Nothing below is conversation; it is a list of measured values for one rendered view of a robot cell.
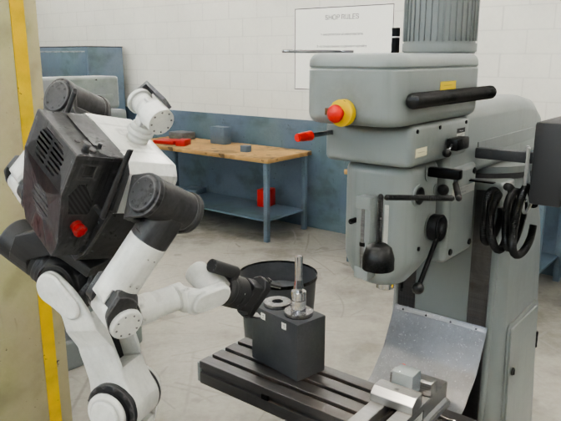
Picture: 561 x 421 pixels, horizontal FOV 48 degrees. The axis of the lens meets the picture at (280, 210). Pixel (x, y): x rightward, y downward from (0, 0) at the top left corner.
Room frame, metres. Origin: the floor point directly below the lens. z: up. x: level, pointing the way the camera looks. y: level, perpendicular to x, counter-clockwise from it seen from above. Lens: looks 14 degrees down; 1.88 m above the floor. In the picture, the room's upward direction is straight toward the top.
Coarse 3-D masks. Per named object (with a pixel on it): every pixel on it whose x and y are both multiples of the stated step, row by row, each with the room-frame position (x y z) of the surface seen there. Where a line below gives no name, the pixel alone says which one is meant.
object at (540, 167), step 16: (544, 128) 1.56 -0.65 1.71; (560, 128) 1.53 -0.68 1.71; (544, 144) 1.55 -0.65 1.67; (560, 144) 1.53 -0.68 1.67; (544, 160) 1.55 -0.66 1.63; (560, 160) 1.53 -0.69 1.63; (544, 176) 1.55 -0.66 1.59; (560, 176) 1.53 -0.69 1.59; (544, 192) 1.55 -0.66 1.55; (560, 192) 1.53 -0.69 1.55
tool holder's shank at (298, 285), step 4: (296, 256) 1.82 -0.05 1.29; (300, 256) 1.82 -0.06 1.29; (296, 260) 1.82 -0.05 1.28; (300, 260) 1.81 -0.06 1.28; (296, 264) 1.82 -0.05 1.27; (300, 264) 1.81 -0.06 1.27; (296, 268) 1.82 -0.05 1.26; (300, 268) 1.81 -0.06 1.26; (296, 272) 1.82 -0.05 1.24; (300, 272) 1.81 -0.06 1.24; (296, 276) 1.81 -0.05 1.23; (300, 276) 1.81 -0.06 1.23; (296, 280) 1.81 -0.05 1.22; (300, 280) 1.81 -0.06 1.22; (296, 284) 1.81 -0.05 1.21; (300, 284) 1.81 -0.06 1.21; (296, 288) 1.81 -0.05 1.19; (300, 288) 1.81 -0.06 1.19
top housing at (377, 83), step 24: (312, 72) 1.49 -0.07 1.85; (336, 72) 1.44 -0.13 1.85; (360, 72) 1.40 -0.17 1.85; (384, 72) 1.37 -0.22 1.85; (408, 72) 1.38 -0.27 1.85; (432, 72) 1.47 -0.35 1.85; (456, 72) 1.57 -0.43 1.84; (312, 96) 1.49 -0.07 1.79; (336, 96) 1.44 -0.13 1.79; (360, 96) 1.40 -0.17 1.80; (384, 96) 1.37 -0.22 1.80; (360, 120) 1.40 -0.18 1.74; (384, 120) 1.37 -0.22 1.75; (408, 120) 1.39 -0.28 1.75; (432, 120) 1.51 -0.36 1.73
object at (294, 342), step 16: (272, 304) 1.87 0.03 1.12; (288, 304) 1.87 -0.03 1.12; (256, 320) 1.89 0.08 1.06; (272, 320) 1.83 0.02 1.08; (288, 320) 1.78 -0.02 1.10; (304, 320) 1.78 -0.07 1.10; (320, 320) 1.80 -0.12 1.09; (256, 336) 1.89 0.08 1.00; (272, 336) 1.83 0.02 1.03; (288, 336) 1.77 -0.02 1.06; (304, 336) 1.76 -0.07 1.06; (320, 336) 1.80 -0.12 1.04; (256, 352) 1.89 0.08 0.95; (272, 352) 1.83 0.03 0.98; (288, 352) 1.77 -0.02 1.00; (304, 352) 1.76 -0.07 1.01; (320, 352) 1.80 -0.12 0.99; (288, 368) 1.77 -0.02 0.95; (304, 368) 1.76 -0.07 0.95; (320, 368) 1.80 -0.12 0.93
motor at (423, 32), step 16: (416, 0) 1.74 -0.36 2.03; (432, 0) 1.71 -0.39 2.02; (448, 0) 1.70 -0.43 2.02; (464, 0) 1.70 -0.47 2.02; (416, 16) 1.74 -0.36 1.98; (432, 16) 1.71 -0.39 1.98; (448, 16) 1.70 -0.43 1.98; (464, 16) 1.71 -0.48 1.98; (416, 32) 1.74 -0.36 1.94; (432, 32) 1.71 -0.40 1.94; (448, 32) 1.70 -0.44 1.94; (464, 32) 1.71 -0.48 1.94; (416, 48) 1.73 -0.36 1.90; (432, 48) 1.70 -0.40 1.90; (448, 48) 1.69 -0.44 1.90; (464, 48) 1.70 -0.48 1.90
